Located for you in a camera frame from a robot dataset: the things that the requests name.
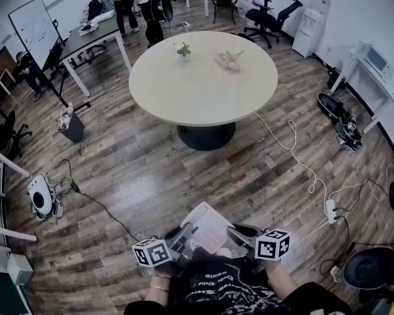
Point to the white rounded floor device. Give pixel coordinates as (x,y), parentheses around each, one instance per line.
(39,195)

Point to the black office chair with armrests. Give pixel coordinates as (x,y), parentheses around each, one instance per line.
(266,18)

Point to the white flat package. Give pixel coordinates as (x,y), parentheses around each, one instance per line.
(101,16)

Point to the black round seat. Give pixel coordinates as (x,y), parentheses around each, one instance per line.
(369,269)

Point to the white shelf frame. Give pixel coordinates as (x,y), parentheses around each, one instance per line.
(11,233)

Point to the white water dispenser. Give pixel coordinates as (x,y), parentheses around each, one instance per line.
(307,31)

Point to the clear water jug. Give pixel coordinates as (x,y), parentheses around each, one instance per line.
(245,7)

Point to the white flower small plant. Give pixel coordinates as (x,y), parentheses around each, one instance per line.
(183,48)

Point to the person's left forearm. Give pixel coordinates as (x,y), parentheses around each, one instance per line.
(159,295)

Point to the person's black printed shirt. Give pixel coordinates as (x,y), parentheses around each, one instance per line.
(216,290)

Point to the white side table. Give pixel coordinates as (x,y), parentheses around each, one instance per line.
(392,94)

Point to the black bag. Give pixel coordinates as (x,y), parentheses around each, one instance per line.
(330,105)

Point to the black waste bin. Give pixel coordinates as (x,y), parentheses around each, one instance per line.
(74,130)

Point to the black table pedestal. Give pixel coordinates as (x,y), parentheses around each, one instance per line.
(205,138)

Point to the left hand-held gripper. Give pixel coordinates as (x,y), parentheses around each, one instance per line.
(151,253)

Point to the person's right forearm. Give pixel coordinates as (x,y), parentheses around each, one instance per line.
(280,279)

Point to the whiteboard on black stand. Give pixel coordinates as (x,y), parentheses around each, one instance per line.
(34,31)

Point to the small white power strip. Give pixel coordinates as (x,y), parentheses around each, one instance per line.
(184,24)

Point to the white pink calculator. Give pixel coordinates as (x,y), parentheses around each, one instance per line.
(210,231)

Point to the pink dried flower bouquet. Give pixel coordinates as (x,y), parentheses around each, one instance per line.
(228,61)

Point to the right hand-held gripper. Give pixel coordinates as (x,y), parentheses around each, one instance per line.
(271,246)

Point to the black swivel chair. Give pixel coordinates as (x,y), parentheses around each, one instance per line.
(5,133)

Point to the grey metal box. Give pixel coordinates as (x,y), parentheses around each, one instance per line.
(19,269)

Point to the white box with black item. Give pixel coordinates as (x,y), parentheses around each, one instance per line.
(87,29)

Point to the clear plastic bottle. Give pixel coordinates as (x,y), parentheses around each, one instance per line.
(70,109)

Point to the black mesh chair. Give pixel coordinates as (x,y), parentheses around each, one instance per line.
(224,2)

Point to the white box appliance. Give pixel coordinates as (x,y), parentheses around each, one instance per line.
(376,59)

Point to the dark desk white legs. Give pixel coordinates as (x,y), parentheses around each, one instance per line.
(92,36)

